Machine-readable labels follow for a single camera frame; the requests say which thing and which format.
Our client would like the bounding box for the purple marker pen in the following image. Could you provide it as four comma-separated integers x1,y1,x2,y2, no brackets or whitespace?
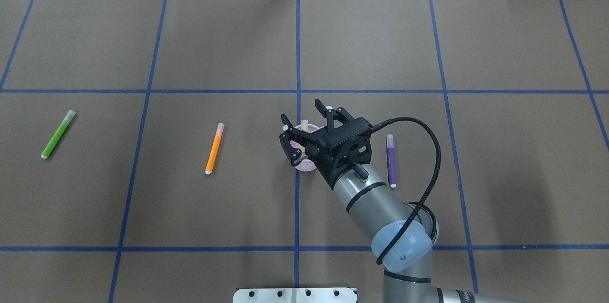
386,134,397,188

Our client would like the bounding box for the orange marker pen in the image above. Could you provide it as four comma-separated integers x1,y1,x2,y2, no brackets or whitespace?
205,122,225,176

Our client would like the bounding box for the green marker pen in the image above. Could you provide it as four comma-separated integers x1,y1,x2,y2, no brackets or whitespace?
40,110,76,159

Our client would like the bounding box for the yellow marker pen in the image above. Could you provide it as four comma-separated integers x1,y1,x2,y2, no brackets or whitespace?
301,119,309,155

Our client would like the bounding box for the pink mesh pen holder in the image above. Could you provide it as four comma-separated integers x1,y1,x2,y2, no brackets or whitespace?
291,123,319,172

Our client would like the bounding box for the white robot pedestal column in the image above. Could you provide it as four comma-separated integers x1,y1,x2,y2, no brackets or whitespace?
232,287,358,303

